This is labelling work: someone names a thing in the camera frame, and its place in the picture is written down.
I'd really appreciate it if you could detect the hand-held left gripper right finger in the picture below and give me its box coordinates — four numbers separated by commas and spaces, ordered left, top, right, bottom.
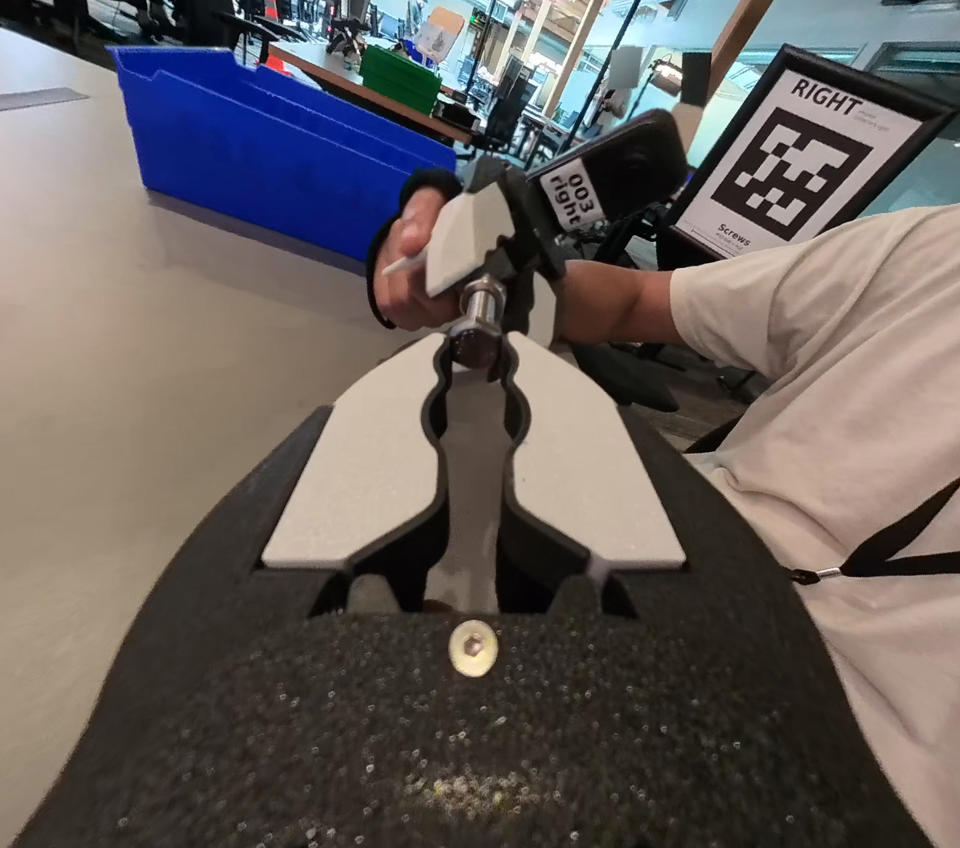
501, 332, 689, 575

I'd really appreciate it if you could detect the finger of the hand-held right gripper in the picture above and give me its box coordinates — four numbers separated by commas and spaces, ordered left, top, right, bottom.
422, 182, 519, 299
380, 248, 435, 278

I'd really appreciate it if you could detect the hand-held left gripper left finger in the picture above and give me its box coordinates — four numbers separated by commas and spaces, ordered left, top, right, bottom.
260, 330, 451, 575

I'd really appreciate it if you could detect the steel hex bolt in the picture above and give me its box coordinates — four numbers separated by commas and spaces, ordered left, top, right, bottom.
459, 278, 511, 339

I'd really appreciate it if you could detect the blue plastic bin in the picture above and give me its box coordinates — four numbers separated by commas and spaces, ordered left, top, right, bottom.
105, 44, 459, 264

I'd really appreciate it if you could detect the person's right forearm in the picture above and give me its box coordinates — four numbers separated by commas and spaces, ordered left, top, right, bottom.
558, 259, 684, 347

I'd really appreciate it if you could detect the person's right hand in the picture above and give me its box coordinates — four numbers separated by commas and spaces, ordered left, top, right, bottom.
375, 191, 462, 333

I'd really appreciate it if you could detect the framed marker sign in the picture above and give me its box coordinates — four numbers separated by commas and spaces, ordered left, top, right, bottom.
666, 43, 957, 262

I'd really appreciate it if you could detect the green plastic crate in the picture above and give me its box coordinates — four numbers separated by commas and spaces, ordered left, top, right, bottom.
358, 44, 444, 116

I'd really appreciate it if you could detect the long wooden table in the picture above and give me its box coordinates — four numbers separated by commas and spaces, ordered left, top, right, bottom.
266, 40, 481, 148

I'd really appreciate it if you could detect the person in white shirt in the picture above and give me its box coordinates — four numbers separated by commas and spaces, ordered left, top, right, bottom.
669, 203, 960, 848

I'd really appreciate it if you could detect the orange traffic cone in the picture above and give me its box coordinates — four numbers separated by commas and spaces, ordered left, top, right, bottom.
258, 0, 292, 77

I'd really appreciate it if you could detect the black lanyard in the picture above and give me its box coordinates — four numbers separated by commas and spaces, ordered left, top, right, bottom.
787, 480, 960, 587

